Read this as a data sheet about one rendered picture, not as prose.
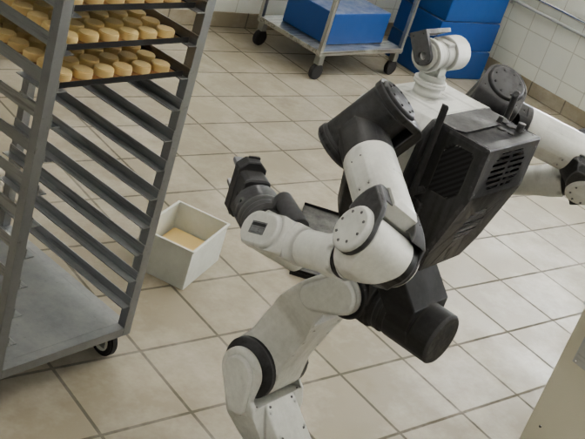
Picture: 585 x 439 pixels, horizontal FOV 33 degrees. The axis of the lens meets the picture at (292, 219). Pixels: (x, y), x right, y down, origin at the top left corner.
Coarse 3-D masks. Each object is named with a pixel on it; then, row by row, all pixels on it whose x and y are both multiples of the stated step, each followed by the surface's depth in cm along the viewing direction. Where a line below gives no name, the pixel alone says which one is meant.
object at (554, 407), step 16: (576, 336) 240; (560, 368) 244; (576, 368) 240; (560, 384) 244; (576, 384) 241; (544, 400) 249; (560, 400) 245; (576, 400) 241; (544, 416) 249; (560, 416) 245; (576, 416) 241; (528, 432) 253; (544, 432) 249; (560, 432) 245; (576, 432) 242
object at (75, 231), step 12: (12, 180) 314; (36, 204) 306; (48, 204) 305; (48, 216) 302; (60, 216) 302; (72, 228) 299; (84, 240) 296; (96, 240) 293; (96, 252) 292; (108, 252) 291; (108, 264) 288; (120, 264) 288; (120, 276) 285; (132, 276) 286
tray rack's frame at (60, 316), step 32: (32, 96) 304; (0, 224) 323; (0, 256) 307; (0, 288) 292; (32, 288) 297; (64, 288) 302; (32, 320) 284; (64, 320) 288; (96, 320) 292; (32, 352) 271; (64, 352) 277
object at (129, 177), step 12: (24, 96) 302; (60, 120) 294; (60, 132) 292; (72, 132) 291; (72, 144) 288; (84, 144) 288; (96, 156) 285; (108, 156) 283; (108, 168) 281; (120, 168) 281; (132, 180) 278; (144, 180) 275; (144, 192) 274; (156, 192) 273
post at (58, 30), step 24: (72, 0) 216; (48, 48) 220; (48, 72) 222; (48, 96) 225; (48, 120) 228; (24, 168) 234; (24, 192) 236; (24, 216) 238; (24, 240) 243; (0, 312) 251; (0, 336) 254; (0, 360) 258
